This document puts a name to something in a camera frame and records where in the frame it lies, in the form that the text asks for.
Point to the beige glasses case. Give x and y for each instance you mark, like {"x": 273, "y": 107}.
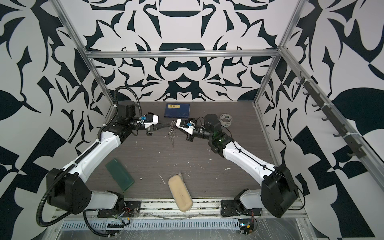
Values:
{"x": 180, "y": 193}

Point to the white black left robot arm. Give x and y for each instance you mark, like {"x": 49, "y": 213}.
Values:
{"x": 67, "y": 193}

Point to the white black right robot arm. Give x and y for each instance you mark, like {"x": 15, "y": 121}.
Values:
{"x": 278, "y": 190}

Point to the white slotted cable duct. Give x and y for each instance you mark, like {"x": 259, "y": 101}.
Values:
{"x": 187, "y": 224}

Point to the green circuit board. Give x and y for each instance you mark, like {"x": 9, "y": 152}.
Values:
{"x": 247, "y": 226}

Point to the blue book yellow label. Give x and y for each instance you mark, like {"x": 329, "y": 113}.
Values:
{"x": 178, "y": 111}

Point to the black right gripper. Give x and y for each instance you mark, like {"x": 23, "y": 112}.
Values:
{"x": 191, "y": 137}

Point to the clear tape roll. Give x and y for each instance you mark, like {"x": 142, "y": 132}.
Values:
{"x": 226, "y": 120}

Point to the black wall hook rack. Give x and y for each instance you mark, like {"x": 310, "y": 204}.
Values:
{"x": 334, "y": 116}

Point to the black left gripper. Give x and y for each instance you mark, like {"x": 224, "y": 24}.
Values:
{"x": 157, "y": 126}

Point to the green translucent plastic case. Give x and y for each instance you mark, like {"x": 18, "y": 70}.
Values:
{"x": 120, "y": 174}

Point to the silver keyring cluster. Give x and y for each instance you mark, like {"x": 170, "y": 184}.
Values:
{"x": 172, "y": 127}

